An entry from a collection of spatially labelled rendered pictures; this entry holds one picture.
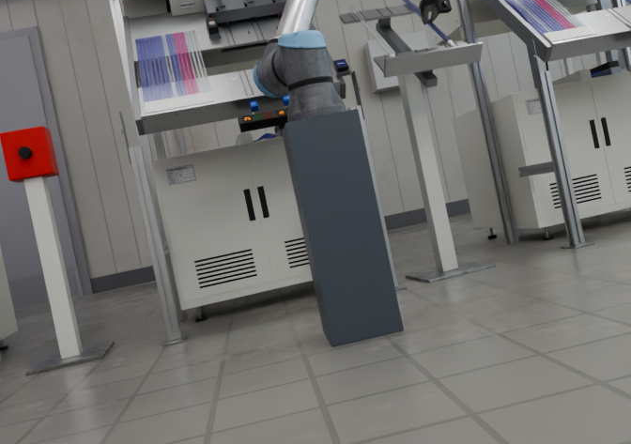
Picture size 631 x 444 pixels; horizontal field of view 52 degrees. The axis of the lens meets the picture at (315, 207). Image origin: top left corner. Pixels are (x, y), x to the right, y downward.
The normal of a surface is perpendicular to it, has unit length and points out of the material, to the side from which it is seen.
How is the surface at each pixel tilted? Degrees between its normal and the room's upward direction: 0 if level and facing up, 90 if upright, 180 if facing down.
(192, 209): 90
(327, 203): 90
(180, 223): 90
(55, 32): 90
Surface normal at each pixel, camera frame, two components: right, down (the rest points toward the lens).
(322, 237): 0.10, -0.01
